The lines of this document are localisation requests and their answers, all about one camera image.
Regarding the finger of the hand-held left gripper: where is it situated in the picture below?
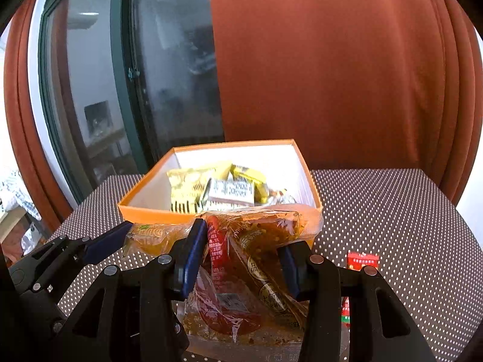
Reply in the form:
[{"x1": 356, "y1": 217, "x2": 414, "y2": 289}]
[{"x1": 9, "y1": 222, "x2": 133, "y2": 291}]

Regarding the silver snack packet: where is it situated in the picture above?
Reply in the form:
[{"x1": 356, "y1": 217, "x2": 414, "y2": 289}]
[{"x1": 201, "y1": 178, "x2": 256, "y2": 209}]

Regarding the small gold snack packet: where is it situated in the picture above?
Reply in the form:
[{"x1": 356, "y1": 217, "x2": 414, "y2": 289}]
[{"x1": 254, "y1": 182, "x2": 271, "y2": 205}]

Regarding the yellow black striped packet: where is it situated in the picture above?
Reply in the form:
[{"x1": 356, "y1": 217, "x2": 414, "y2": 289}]
[{"x1": 230, "y1": 164, "x2": 267, "y2": 185}]

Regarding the white plastic bag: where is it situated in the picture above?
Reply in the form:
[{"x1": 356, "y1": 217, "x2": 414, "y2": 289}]
[{"x1": 21, "y1": 221, "x2": 44, "y2": 255}]

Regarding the orange cardboard box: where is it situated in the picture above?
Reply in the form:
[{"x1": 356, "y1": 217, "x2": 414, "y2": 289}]
[{"x1": 118, "y1": 139, "x2": 324, "y2": 249}]

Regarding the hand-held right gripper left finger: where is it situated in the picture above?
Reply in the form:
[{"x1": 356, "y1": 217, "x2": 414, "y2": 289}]
[{"x1": 53, "y1": 218, "x2": 209, "y2": 362}]

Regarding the patterned white cloth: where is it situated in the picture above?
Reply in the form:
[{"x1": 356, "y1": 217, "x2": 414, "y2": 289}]
[{"x1": 0, "y1": 168, "x2": 42, "y2": 221}]

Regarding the yellow snack packet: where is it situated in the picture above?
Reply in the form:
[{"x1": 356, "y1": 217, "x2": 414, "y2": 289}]
[{"x1": 167, "y1": 160, "x2": 232, "y2": 214}]

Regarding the clear orange snack packet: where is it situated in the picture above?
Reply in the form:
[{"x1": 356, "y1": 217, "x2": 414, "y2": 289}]
[{"x1": 121, "y1": 222, "x2": 194, "y2": 261}]

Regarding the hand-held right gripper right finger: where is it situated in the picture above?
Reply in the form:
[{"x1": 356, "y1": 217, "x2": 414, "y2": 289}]
[{"x1": 277, "y1": 239, "x2": 431, "y2": 362}]

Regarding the clear chili snack packet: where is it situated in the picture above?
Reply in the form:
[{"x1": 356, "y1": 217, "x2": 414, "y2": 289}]
[{"x1": 182, "y1": 208, "x2": 324, "y2": 345}]

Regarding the green framed window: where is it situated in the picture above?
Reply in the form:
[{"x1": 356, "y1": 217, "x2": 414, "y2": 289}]
[{"x1": 38, "y1": 0, "x2": 227, "y2": 204}]

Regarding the brown dotted tablecloth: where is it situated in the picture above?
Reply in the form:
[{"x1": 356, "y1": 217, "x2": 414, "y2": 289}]
[{"x1": 45, "y1": 168, "x2": 476, "y2": 362}]

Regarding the wide orange curtain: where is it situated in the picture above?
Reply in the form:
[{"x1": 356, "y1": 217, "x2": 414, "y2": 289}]
[{"x1": 208, "y1": 0, "x2": 483, "y2": 206}]

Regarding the narrow orange curtain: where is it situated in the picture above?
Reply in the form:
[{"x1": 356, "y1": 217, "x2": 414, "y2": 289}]
[{"x1": 3, "y1": 0, "x2": 74, "y2": 221}]

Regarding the white printed snack packet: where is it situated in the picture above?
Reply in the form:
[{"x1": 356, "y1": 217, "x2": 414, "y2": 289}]
[{"x1": 267, "y1": 188, "x2": 298, "y2": 207}]

